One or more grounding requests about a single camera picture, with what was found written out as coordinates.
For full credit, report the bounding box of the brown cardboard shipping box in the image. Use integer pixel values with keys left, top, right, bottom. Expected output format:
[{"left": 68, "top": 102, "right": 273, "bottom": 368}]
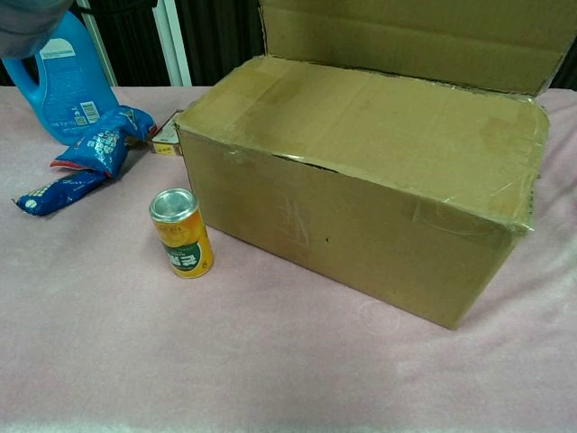
[{"left": 173, "top": 0, "right": 577, "bottom": 331}]

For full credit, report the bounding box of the orange drink can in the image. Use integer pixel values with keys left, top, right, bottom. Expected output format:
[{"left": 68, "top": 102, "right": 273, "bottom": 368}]
[{"left": 149, "top": 188, "right": 215, "bottom": 280}]

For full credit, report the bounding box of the small brown flat packet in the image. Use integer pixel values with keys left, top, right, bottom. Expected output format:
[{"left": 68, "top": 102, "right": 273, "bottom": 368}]
[{"left": 150, "top": 109, "right": 185, "bottom": 157}]

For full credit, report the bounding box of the crumpled blue snack bag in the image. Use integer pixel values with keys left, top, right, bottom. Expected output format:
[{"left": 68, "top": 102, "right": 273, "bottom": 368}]
[{"left": 49, "top": 104, "right": 158, "bottom": 180}]

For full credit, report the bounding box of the pink tablecloth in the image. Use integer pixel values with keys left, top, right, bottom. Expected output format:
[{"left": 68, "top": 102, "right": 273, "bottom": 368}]
[{"left": 0, "top": 84, "right": 577, "bottom": 433}]

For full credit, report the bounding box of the blue sandwich cookie packet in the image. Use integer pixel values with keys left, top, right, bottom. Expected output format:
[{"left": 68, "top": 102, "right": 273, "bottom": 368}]
[{"left": 12, "top": 169, "right": 107, "bottom": 217}]

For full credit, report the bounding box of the blue detergent pump bottle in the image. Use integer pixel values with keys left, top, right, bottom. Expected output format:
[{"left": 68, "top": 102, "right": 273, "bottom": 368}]
[{"left": 2, "top": 9, "right": 122, "bottom": 146}]

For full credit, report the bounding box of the white frame post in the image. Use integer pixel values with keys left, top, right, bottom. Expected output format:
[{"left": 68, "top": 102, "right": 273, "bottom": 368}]
[{"left": 151, "top": 0, "right": 194, "bottom": 87}]

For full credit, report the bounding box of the thin grey frame rail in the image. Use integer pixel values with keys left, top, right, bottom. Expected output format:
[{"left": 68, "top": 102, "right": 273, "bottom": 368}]
[{"left": 74, "top": 0, "right": 119, "bottom": 87}]

